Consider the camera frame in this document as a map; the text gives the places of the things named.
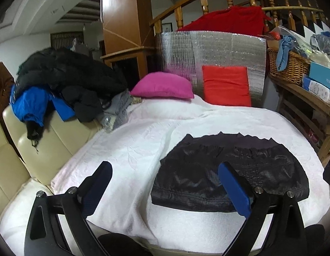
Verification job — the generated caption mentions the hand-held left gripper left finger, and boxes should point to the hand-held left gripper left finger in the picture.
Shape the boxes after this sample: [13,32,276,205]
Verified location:
[23,161,113,256]

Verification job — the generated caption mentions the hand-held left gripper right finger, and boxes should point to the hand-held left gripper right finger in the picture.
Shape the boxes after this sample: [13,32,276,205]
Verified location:
[218,161,308,256]

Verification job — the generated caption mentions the dark puffer jacket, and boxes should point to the dark puffer jacket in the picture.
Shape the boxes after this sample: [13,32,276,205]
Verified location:
[150,131,310,212]

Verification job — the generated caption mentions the white textured blanket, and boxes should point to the white textured blanket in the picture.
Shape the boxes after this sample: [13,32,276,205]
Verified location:
[0,95,330,254]

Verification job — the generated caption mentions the clear plastic bag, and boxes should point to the clear plastic bag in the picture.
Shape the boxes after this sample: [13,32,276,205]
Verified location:
[101,111,129,132]

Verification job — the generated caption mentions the wooden table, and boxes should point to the wooden table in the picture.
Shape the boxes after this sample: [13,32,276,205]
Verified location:
[269,73,330,166]

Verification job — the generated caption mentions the cream leather sofa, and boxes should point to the cream leather sofa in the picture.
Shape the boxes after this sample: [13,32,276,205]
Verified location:
[0,104,101,219]

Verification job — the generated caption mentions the white printed tissue pack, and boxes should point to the white printed tissue pack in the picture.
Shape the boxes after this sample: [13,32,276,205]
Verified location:
[302,76,330,100]

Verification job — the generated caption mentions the black garment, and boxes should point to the black garment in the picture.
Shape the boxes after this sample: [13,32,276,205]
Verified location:
[61,87,104,123]

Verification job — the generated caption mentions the grey garment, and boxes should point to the grey garment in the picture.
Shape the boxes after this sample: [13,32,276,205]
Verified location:
[102,91,133,118]

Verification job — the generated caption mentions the blue cardboard box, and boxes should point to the blue cardboard box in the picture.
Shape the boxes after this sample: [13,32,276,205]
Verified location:
[309,61,330,92]

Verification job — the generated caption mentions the red pillow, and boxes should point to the red pillow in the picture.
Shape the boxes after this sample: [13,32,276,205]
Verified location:
[202,65,252,108]

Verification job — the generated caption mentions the blue jacket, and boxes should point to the blue jacket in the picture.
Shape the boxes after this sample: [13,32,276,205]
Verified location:
[10,85,76,127]

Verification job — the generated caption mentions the wicker basket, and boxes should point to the wicker basket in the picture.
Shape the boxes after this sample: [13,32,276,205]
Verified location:
[268,47,312,86]

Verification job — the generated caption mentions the white plastic bag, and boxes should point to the white plastic bag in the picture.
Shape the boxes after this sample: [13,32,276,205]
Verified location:
[310,49,330,68]

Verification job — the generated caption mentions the black puffer coat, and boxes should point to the black puffer coat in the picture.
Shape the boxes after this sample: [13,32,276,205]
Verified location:
[16,47,128,96]

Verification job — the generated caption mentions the pink pillow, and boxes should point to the pink pillow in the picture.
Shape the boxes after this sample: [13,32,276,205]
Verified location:
[130,72,195,99]

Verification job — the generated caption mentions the light blue cloth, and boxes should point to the light blue cloth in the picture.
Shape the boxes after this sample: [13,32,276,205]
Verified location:
[277,36,297,72]

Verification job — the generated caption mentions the dark patterned plastic bag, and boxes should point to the dark patterned plastic bag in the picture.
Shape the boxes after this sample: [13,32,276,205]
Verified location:
[310,33,330,56]

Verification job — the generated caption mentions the wooden cabinet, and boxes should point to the wooden cabinet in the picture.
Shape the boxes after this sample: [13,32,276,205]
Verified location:
[100,47,157,86]

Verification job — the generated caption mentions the silver foil insulation mat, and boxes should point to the silver foil insulation mat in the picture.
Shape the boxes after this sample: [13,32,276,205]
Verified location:
[154,31,267,107]

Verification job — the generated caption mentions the red cloth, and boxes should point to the red cloth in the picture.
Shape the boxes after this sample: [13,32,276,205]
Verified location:
[177,5,271,36]

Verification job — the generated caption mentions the wooden column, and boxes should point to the wooden column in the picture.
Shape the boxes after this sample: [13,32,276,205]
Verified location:
[101,0,155,56]

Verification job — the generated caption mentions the wooden stair railing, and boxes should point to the wooden stair railing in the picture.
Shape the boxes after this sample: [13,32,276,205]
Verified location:
[149,0,326,36]

